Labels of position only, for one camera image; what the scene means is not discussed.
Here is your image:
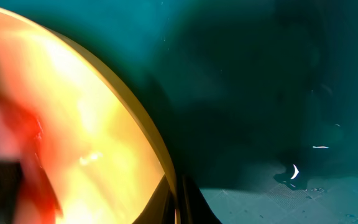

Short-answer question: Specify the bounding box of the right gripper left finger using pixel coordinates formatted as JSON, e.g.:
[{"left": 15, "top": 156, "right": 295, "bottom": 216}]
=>
[{"left": 133, "top": 176, "right": 175, "bottom": 224}]

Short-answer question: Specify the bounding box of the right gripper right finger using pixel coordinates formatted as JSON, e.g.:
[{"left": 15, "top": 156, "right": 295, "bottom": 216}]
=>
[{"left": 178, "top": 175, "right": 221, "bottom": 224}]

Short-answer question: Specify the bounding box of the yellow green-rimmed round plate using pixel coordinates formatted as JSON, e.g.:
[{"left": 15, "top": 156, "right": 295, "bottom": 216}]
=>
[{"left": 0, "top": 8, "right": 179, "bottom": 223}]

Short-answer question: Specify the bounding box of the green and red sponge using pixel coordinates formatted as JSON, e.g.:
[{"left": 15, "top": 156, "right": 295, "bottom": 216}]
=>
[{"left": 0, "top": 96, "right": 63, "bottom": 224}]

